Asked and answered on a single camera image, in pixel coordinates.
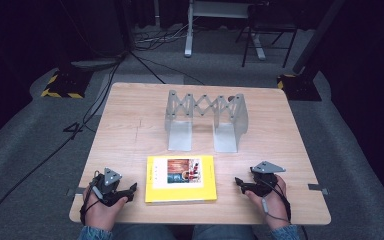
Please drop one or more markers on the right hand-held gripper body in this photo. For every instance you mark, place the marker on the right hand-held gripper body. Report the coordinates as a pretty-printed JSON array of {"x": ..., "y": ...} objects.
[{"x": 263, "y": 181}]

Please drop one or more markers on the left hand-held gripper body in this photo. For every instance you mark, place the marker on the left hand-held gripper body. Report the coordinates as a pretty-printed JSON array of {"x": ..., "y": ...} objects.
[{"x": 108, "y": 191}]

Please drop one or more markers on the person's left hand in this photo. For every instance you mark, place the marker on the person's left hand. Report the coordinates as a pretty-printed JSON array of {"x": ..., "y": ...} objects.
[{"x": 101, "y": 213}]

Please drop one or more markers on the person's right hand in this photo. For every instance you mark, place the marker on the person's right hand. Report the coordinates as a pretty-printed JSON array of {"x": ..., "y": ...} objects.
[{"x": 275, "y": 208}]

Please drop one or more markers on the yellow book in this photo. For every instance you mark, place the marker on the yellow book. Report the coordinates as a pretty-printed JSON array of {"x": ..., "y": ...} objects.
[{"x": 181, "y": 179}]

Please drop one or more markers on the grey metal expandable book rack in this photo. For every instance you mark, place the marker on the grey metal expandable book rack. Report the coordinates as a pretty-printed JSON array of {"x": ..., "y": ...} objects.
[{"x": 205, "y": 115}]

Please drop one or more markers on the black yellow striped stand base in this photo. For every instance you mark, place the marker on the black yellow striped stand base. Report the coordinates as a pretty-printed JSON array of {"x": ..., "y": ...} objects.
[
  {"x": 301, "y": 87},
  {"x": 66, "y": 85}
]

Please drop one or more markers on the black chair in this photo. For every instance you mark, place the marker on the black chair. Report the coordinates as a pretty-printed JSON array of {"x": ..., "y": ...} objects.
[{"x": 270, "y": 28}]

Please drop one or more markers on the dark slanted stand pole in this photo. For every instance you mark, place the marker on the dark slanted stand pole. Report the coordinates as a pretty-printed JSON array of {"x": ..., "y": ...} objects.
[{"x": 318, "y": 33}]

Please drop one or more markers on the grey metal table bracket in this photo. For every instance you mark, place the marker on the grey metal table bracket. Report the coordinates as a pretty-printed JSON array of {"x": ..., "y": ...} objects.
[
  {"x": 75, "y": 192},
  {"x": 318, "y": 188}
]

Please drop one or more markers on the white desk frame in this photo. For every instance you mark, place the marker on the white desk frame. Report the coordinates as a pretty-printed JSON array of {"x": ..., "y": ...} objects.
[{"x": 189, "y": 40}]

